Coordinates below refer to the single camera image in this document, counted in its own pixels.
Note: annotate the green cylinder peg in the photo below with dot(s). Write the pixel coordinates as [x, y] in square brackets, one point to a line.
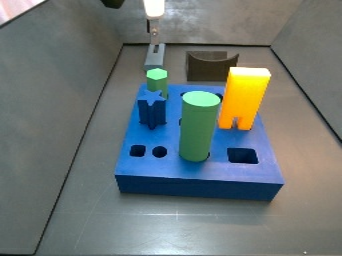
[200, 109]

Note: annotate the blue foam peg base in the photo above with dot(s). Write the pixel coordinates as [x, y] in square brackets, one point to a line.
[178, 154]

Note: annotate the green hexagonal peg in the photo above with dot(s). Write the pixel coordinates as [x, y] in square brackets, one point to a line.
[157, 81]

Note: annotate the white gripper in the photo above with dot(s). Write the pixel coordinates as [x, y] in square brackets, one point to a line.
[154, 8]

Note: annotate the dark blue star peg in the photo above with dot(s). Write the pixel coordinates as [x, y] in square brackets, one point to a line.
[152, 106]

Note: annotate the yellow slotted block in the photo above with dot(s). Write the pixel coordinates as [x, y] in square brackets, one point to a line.
[244, 94]

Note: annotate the light blue square-circle object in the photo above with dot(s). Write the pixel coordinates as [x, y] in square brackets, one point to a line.
[156, 56]

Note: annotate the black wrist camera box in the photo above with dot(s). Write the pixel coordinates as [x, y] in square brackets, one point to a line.
[116, 4]

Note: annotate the black curved fixture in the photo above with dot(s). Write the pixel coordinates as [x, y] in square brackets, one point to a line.
[209, 65]

